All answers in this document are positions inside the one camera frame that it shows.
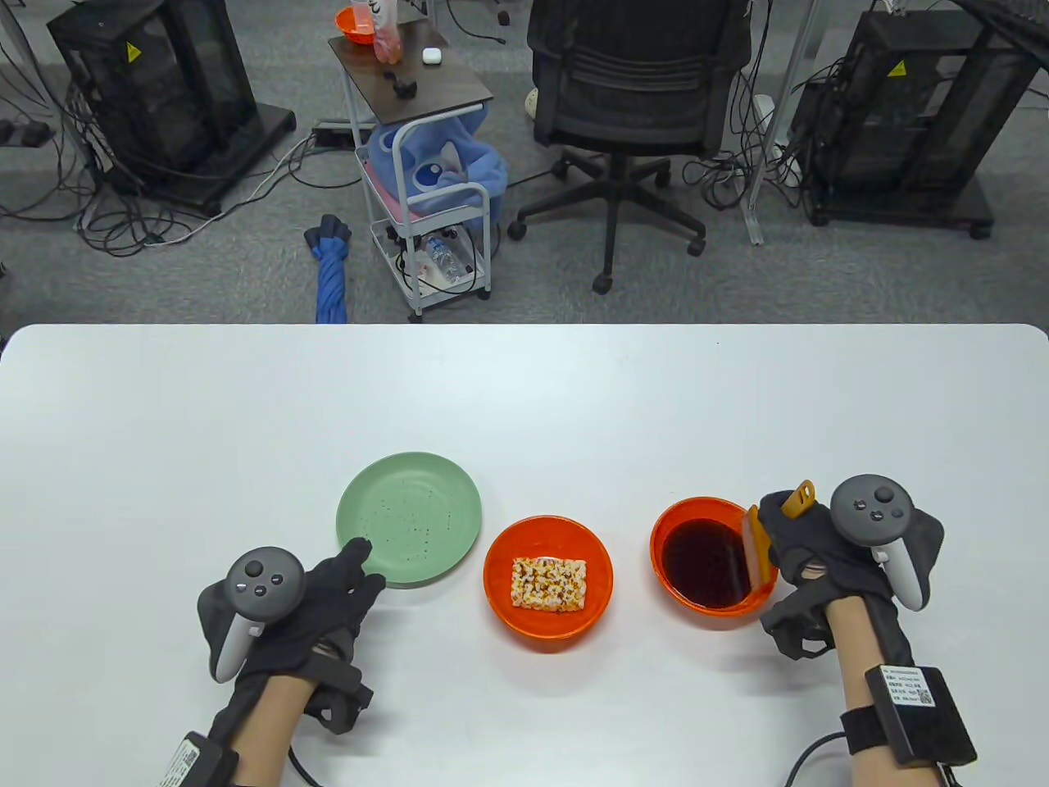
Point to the person's right hand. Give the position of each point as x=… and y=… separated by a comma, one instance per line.
x=807, y=545

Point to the person's left hand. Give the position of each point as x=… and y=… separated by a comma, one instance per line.
x=328, y=607

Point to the wooden brush with pink bristles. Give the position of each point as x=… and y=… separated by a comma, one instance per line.
x=762, y=557

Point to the grey white handheld controller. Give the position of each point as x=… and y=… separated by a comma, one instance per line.
x=869, y=504
x=262, y=582

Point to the dark soy sauce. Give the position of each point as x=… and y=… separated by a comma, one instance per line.
x=705, y=561

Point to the orange sauce bowl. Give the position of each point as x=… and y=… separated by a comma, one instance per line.
x=680, y=508

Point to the puffed rice cake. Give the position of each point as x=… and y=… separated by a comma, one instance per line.
x=549, y=584

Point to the person's left forearm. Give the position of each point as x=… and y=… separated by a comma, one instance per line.
x=262, y=738

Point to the green speckled plate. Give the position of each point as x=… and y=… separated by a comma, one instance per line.
x=410, y=508

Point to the black wrist sensor box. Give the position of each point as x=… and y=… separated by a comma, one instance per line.
x=926, y=713
x=201, y=766

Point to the blue folded umbrella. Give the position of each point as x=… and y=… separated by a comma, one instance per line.
x=332, y=283

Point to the white desk leg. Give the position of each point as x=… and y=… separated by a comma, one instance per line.
x=758, y=188

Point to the clear plastic water bottle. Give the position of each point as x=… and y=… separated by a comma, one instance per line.
x=442, y=258

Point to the black equipment rack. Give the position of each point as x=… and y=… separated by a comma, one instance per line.
x=164, y=98
x=901, y=123

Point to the blue plush toy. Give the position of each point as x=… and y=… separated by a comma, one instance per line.
x=483, y=168

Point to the black mesh office chair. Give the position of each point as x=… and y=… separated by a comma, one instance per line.
x=631, y=82

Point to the white rolling cart wooden top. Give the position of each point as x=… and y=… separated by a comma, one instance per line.
x=426, y=86

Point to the small orange bowl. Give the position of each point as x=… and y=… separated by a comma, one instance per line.
x=352, y=25

